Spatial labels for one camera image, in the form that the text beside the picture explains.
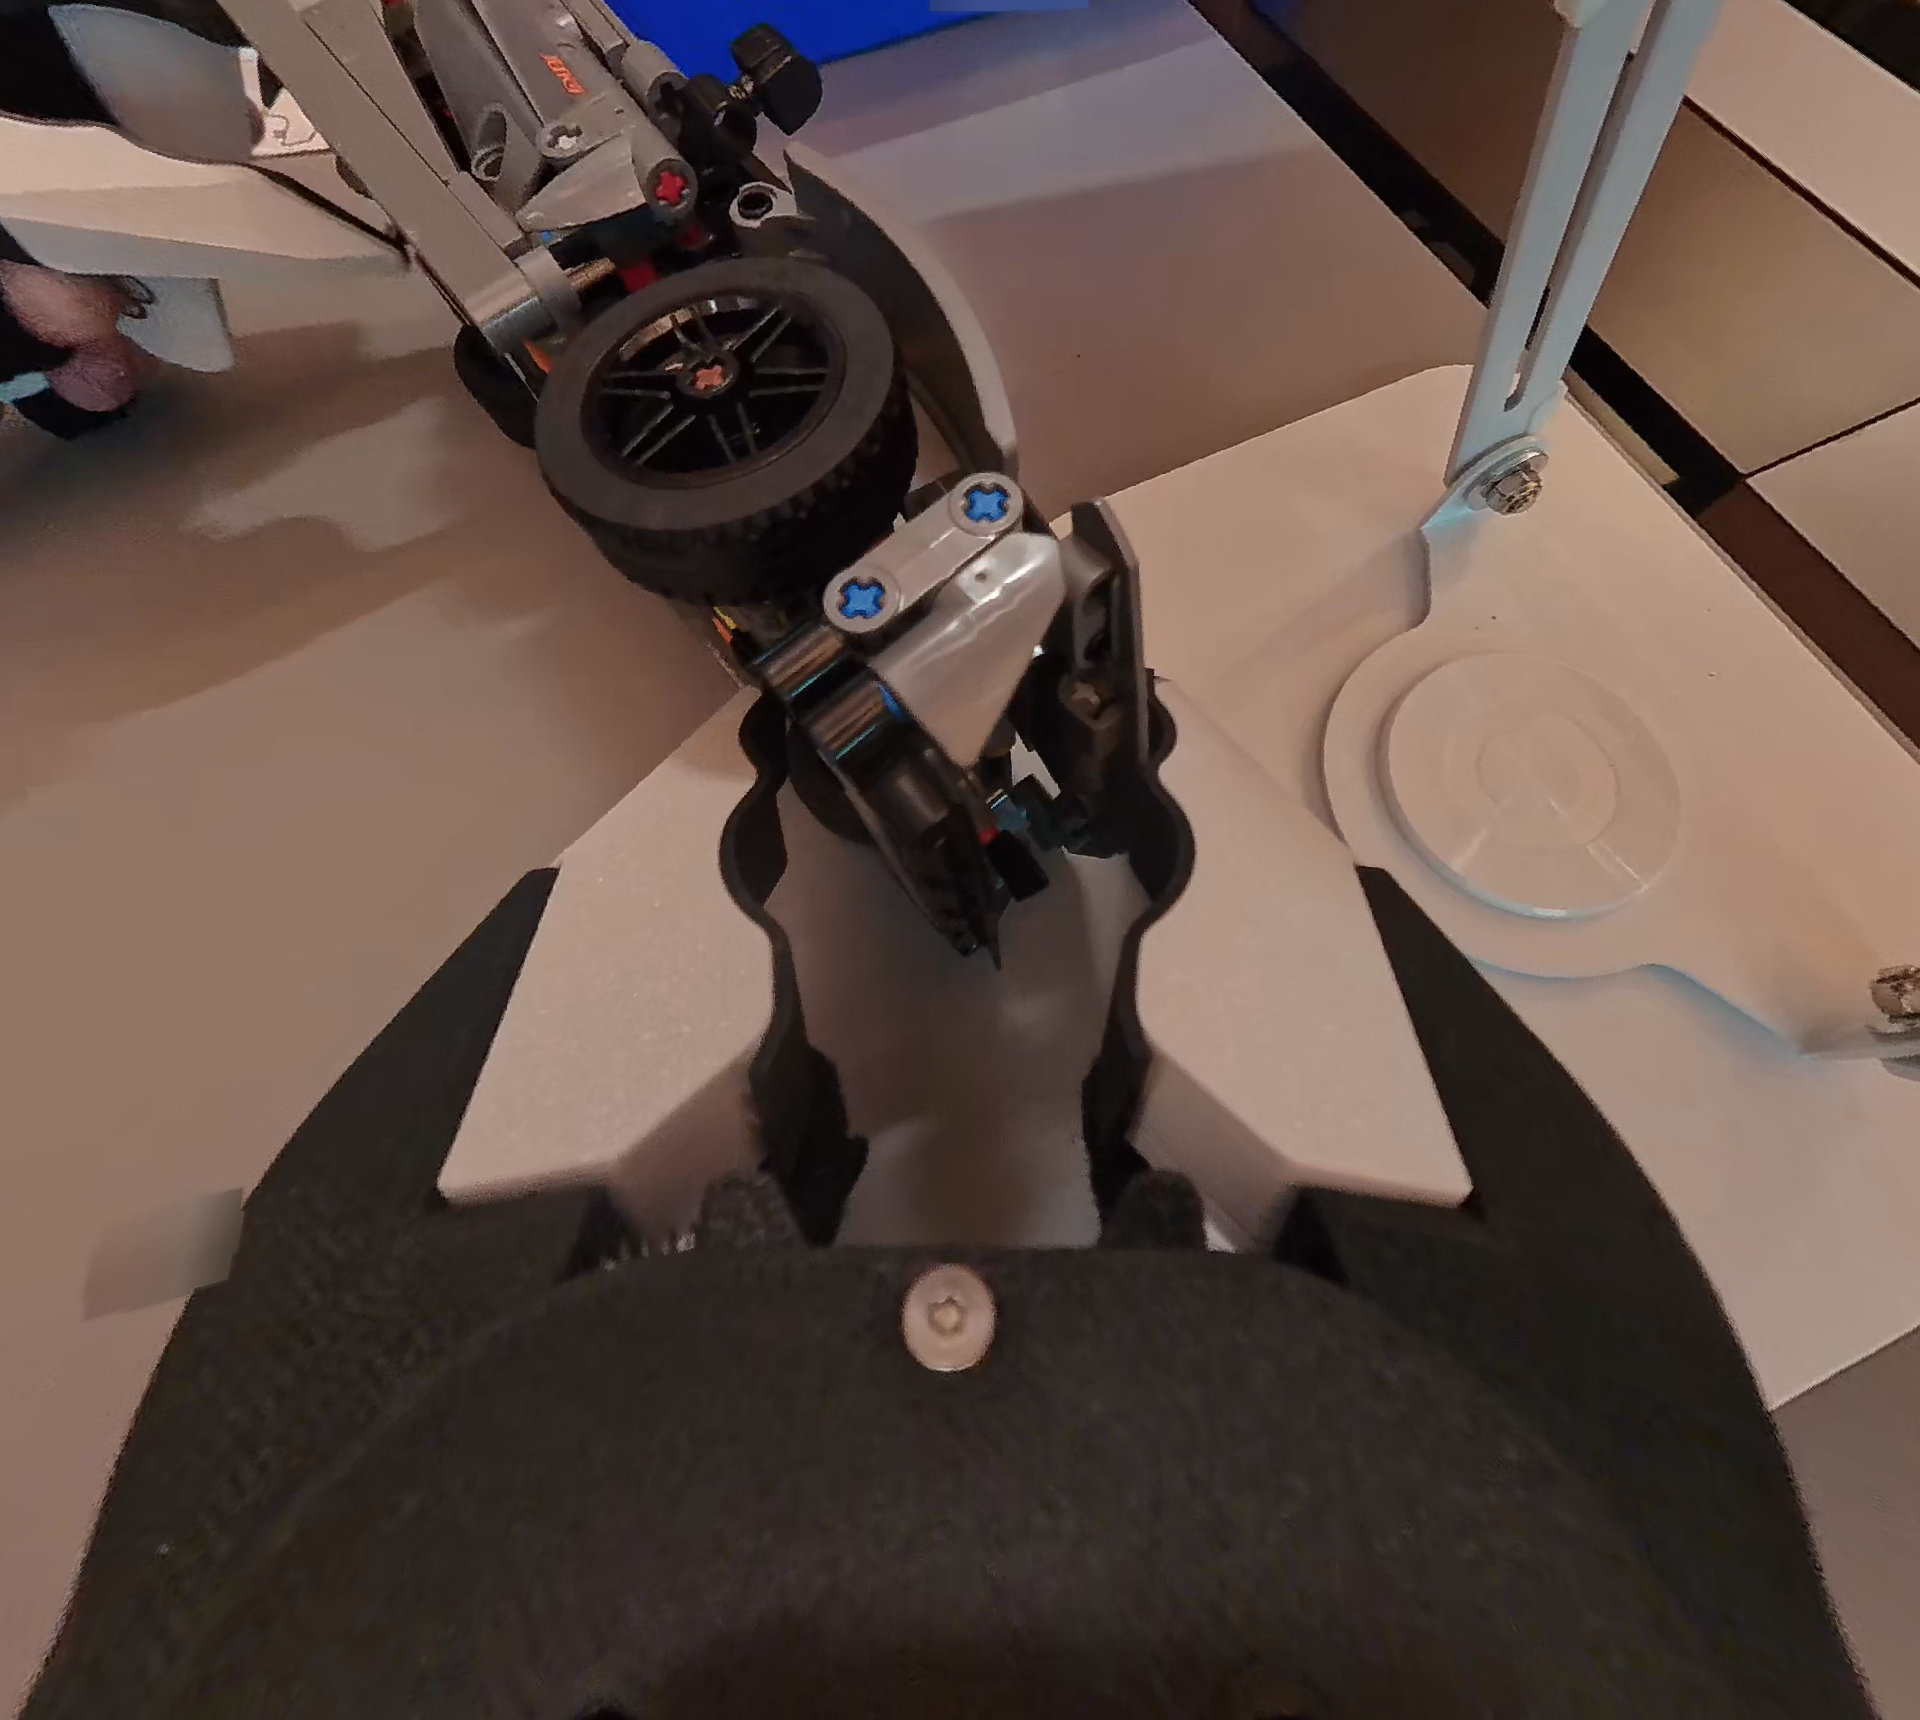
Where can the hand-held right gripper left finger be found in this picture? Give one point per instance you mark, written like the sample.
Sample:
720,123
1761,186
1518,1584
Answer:
600,1030

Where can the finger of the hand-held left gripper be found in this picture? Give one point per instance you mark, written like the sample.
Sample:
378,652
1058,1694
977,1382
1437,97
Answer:
164,85
151,198

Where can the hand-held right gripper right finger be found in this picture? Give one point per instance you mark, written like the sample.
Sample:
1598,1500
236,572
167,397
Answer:
1291,1030

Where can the grey toy car model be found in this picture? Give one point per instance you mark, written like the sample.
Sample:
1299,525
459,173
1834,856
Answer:
961,654

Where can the person's left hand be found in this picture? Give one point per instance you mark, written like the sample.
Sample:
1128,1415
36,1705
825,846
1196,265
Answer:
69,319

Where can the white book stand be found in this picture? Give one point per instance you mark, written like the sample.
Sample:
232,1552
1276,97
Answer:
1650,521

